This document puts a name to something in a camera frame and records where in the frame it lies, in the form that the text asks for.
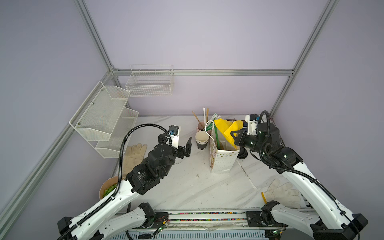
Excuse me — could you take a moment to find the pink straw holder cup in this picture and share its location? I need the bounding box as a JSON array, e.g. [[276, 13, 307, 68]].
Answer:
[[197, 122, 205, 132]]

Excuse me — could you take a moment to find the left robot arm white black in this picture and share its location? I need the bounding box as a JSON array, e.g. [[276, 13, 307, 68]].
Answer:
[[58, 134, 192, 240]]

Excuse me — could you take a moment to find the brown bowl with greens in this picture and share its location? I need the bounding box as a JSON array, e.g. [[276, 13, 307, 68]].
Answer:
[[99, 176, 120, 200]]

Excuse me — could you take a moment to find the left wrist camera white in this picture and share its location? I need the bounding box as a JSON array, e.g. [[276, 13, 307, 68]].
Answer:
[[169, 125, 180, 149]]

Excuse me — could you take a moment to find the stack of paper cups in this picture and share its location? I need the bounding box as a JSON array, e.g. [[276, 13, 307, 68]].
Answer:
[[195, 131, 210, 150]]

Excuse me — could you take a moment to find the single yellow napkin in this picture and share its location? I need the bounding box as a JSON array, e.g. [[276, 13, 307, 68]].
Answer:
[[214, 119, 244, 149]]

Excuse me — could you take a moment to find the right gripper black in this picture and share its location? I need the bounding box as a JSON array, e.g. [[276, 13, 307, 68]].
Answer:
[[226, 130, 264, 156]]

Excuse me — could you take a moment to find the yellow handled tool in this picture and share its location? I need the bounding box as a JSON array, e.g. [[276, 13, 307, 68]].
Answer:
[[261, 192, 267, 204]]

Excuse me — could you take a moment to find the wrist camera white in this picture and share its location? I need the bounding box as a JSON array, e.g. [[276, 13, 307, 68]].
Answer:
[[169, 125, 180, 149], [245, 114, 260, 135]]

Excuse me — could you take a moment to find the white paper takeout bag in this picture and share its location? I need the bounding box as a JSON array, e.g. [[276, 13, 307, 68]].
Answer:
[[207, 128, 240, 174]]

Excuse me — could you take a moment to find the white mesh two-tier shelf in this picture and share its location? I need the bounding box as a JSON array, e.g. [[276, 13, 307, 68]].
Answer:
[[69, 82, 139, 159]]

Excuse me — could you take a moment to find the white wrapped straw on table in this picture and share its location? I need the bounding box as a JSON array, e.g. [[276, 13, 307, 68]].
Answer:
[[236, 159, 258, 191]]

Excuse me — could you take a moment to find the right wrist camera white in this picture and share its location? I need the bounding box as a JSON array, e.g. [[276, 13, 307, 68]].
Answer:
[[245, 114, 260, 135]]

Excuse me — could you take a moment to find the black corrugated cable left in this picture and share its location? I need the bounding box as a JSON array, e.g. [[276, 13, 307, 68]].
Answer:
[[56, 122, 169, 240]]

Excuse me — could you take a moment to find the white wire basket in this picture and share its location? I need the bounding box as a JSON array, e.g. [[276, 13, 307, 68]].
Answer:
[[126, 65, 174, 97]]

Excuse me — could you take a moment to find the beige glove left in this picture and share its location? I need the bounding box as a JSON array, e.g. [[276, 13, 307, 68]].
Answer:
[[122, 144, 148, 178]]

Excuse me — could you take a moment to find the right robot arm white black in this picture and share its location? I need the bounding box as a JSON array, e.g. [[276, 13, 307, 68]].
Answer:
[[231, 122, 368, 240]]

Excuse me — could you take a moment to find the stack of black lids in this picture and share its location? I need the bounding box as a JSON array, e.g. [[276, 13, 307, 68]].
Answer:
[[237, 147, 248, 160]]

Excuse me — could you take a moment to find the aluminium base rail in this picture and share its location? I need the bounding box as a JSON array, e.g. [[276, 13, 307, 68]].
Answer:
[[79, 207, 338, 240]]

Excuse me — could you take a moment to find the green straw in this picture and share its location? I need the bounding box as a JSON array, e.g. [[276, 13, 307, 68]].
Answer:
[[214, 124, 220, 150]]

